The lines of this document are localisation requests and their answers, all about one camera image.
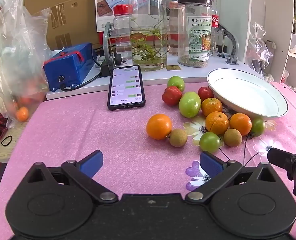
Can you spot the white shelving unit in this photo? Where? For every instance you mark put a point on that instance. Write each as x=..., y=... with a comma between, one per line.
x=280, y=30

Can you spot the blue electric box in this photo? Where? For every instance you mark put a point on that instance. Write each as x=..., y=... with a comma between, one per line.
x=67, y=66

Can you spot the large clear plastic bag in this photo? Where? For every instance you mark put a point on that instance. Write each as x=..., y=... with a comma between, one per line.
x=15, y=42

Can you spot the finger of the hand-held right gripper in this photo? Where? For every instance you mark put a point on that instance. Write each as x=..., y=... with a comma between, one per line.
x=283, y=158

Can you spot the black smartphone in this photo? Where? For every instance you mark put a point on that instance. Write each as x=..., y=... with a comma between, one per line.
x=126, y=87

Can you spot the brown kiwi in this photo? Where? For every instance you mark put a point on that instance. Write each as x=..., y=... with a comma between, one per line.
x=178, y=138
x=233, y=137

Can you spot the small tangerine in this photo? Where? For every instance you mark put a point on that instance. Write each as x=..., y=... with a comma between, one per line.
x=25, y=100
x=22, y=113

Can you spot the round green plum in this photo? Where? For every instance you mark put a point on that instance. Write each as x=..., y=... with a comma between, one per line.
x=209, y=142
x=258, y=127

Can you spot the pink floral tablecloth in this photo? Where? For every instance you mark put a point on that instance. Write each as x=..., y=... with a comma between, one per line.
x=87, y=130

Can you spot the small green apple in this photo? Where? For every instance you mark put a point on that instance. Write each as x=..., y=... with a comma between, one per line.
x=176, y=83

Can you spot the cola bottle red label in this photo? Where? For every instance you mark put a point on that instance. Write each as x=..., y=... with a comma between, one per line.
x=214, y=22

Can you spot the cardboard box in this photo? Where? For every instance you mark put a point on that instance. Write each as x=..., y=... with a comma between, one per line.
x=62, y=10

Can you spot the white raised shelf board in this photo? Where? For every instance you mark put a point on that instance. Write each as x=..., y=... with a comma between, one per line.
x=153, y=76

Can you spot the red apple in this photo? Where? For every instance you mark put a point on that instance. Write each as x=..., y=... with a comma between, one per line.
x=171, y=96
x=205, y=93

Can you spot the white plate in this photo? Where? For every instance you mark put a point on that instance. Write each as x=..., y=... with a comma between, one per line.
x=248, y=92

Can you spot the small gold plate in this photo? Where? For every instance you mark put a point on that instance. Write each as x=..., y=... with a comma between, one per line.
x=173, y=68

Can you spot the grey metal bracket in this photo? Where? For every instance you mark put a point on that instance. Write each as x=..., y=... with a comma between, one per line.
x=234, y=45
x=107, y=45

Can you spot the clear tea jar brown lid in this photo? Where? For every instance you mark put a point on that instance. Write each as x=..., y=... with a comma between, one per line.
x=194, y=30

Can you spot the crumpled clear plastic bag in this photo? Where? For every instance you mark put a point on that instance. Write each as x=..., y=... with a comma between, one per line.
x=259, y=50

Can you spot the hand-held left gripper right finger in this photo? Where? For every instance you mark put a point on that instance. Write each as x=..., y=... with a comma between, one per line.
x=209, y=161

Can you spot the glass vase with water plant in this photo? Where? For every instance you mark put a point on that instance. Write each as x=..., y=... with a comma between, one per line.
x=149, y=42

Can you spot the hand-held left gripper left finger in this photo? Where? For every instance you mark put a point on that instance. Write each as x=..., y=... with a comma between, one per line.
x=94, y=161

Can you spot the clear bottle red cap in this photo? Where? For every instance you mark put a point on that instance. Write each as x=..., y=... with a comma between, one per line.
x=123, y=30

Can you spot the large orange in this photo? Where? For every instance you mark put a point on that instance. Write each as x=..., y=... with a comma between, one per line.
x=159, y=126

